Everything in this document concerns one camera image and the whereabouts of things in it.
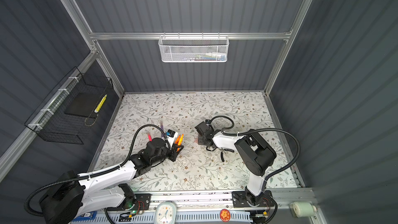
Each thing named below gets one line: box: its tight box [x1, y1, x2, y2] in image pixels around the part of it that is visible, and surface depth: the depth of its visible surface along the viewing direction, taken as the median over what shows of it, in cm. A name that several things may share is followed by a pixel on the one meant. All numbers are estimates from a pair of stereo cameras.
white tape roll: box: [292, 201, 317, 218], surface depth 67 cm
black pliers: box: [219, 147, 235, 162], surface depth 91 cm
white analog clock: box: [154, 201, 177, 224], surface depth 70 cm
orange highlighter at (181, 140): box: [177, 133, 184, 146], surface depth 81 cm
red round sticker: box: [219, 208, 231, 222], surface depth 71 cm
